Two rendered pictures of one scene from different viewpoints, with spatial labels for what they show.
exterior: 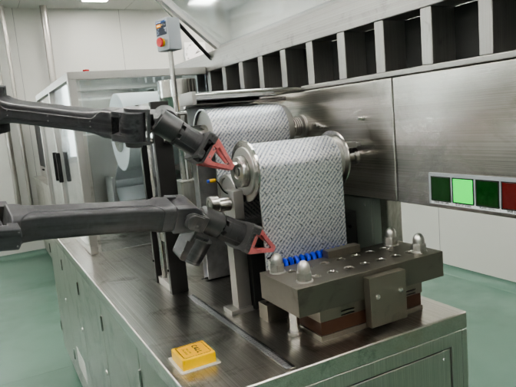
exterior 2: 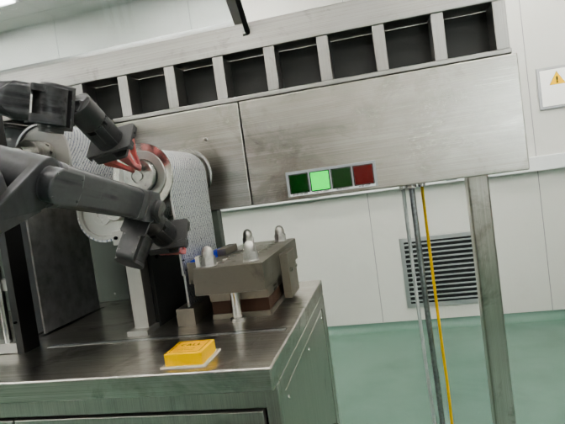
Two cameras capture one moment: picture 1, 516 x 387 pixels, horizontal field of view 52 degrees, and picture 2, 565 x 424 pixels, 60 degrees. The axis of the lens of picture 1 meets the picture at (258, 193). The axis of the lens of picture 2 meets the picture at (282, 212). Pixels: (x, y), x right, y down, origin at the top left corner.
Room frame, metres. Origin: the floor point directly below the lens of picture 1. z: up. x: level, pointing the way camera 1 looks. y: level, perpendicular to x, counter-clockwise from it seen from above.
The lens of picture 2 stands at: (0.32, 0.70, 1.18)
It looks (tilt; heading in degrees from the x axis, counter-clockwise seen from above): 3 degrees down; 309
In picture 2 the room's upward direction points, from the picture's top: 8 degrees counter-clockwise
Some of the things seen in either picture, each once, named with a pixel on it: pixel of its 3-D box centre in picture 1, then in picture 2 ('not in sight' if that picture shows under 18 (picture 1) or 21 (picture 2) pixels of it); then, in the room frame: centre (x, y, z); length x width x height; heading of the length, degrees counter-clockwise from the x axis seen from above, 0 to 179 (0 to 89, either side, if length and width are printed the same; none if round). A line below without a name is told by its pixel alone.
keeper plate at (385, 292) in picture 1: (386, 297); (290, 272); (1.10, -0.26, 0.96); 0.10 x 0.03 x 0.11; 117
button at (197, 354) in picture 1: (193, 355); (190, 352); (1.02, 0.16, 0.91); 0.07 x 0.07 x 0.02; 27
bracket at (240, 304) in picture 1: (232, 252); (133, 266); (1.28, 0.08, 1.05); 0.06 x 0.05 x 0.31; 117
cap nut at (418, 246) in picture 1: (418, 242); (279, 233); (1.21, -0.37, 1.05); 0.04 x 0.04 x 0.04
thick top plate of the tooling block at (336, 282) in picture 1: (353, 273); (252, 262); (1.18, -0.20, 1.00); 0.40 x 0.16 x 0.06; 117
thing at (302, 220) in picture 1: (305, 225); (196, 230); (1.26, -0.11, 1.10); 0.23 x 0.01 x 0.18; 117
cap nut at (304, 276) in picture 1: (303, 270); (250, 251); (1.07, -0.08, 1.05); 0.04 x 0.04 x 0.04
